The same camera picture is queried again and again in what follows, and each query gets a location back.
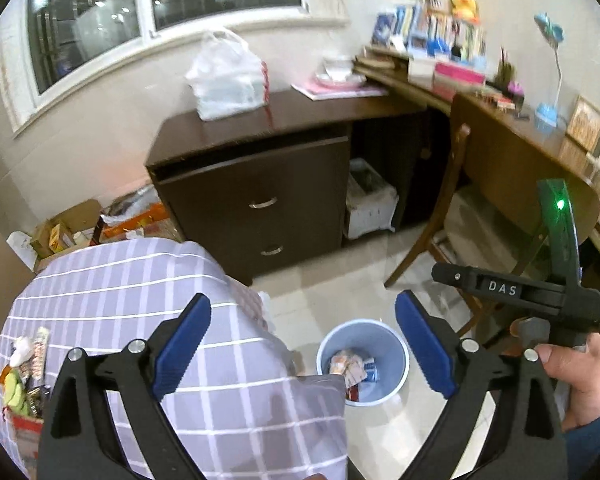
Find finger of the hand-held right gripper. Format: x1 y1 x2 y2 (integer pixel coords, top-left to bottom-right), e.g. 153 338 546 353
431 262 477 295

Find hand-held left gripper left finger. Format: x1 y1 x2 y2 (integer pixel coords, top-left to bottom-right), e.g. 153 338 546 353
36 292 213 480

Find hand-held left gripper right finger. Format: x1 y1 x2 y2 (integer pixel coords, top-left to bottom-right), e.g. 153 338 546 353
395 289 568 480

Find light blue plastic bin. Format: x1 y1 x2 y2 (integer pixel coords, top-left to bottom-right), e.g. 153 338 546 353
316 321 410 407

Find red white checked wrapper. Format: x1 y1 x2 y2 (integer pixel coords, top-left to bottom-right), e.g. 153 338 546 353
32 326 51 382

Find person's right forearm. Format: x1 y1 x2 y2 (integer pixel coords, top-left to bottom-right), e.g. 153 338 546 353
562 400 600 480

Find person's right hand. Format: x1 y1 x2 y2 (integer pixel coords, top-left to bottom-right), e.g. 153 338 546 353
509 317 600 432

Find purple checked cloth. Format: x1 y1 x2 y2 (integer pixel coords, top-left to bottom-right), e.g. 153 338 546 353
0 237 348 480

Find pile of discarded wrappers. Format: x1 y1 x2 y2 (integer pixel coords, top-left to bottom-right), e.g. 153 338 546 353
329 349 382 402

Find light wooden desk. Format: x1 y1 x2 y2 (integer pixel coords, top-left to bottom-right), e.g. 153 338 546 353
355 55 600 306

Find wooden chair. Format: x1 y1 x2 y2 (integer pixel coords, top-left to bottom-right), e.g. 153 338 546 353
384 92 600 353

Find white foam box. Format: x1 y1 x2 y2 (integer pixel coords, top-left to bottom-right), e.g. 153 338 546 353
342 158 400 241

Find blue desk lamp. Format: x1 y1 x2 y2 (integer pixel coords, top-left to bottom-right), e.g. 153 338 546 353
531 11 567 134

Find orange cardboard box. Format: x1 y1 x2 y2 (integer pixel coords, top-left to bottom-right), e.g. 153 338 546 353
100 201 173 241

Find white crumpled paper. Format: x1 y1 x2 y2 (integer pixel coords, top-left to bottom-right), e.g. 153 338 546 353
9 336 35 368

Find pen holder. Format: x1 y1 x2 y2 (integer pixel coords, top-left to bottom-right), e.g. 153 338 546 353
495 49 525 97

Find brown cardboard box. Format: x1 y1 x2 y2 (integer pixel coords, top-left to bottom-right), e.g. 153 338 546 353
30 199 104 262

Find green snack wrapper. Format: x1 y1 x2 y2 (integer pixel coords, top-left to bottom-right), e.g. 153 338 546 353
1 370 31 417

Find red snack packet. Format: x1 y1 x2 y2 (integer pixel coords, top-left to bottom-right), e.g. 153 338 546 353
7 410 46 461

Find pink box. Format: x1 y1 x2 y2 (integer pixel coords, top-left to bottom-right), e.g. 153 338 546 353
433 60 487 97

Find dark wooden drawer cabinet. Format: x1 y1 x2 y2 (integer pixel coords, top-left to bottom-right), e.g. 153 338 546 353
145 87 433 287

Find pink book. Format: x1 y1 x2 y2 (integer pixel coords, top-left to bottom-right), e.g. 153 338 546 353
291 80 388 101

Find stack of brown books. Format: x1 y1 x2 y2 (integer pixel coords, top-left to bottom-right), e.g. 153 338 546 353
352 46 411 79

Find white bowls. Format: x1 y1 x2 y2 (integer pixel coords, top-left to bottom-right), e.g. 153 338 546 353
316 57 367 89

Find row of colourful books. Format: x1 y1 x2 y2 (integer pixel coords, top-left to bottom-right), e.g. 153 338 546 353
370 2 488 68

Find white plastic bag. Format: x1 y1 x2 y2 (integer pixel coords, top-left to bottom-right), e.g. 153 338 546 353
185 29 272 122

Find white framed window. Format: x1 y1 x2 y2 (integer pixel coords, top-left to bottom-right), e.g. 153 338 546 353
0 0 351 138

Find wooden picture frame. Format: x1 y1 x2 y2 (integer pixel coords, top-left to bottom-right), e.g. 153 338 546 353
565 95 600 154

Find yellow wall toy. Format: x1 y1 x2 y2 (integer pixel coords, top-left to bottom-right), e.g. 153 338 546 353
447 0 482 24

